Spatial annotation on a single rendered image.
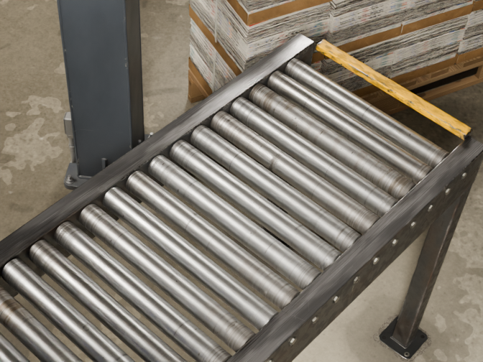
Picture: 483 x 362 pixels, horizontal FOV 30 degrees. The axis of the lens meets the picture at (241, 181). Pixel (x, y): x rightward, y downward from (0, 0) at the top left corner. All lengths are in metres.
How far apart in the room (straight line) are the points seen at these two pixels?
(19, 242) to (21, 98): 1.50
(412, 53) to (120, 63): 1.04
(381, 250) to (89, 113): 1.20
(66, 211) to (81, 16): 0.79
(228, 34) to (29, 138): 0.81
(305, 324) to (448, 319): 1.10
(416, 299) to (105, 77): 1.07
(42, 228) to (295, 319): 0.53
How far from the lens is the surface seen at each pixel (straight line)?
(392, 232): 1.86
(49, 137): 3.12
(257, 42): 2.64
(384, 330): 2.68
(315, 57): 2.83
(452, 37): 3.19
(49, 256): 1.79
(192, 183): 1.89
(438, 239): 2.27
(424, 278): 2.40
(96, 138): 2.81
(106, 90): 2.66
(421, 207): 1.92
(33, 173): 3.02
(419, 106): 2.10
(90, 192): 1.88
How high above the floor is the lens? 2.23
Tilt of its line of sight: 49 degrees down
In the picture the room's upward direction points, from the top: 5 degrees clockwise
